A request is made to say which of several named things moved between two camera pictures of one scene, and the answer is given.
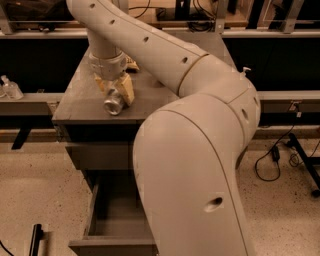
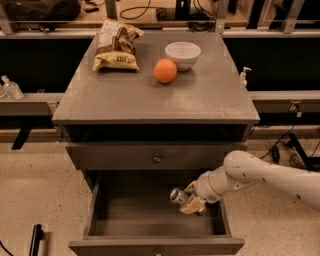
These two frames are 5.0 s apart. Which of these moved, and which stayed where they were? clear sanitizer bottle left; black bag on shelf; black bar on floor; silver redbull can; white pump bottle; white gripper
Moved: silver redbull can; white gripper
Stayed: white pump bottle; black bar on floor; clear sanitizer bottle left; black bag on shelf
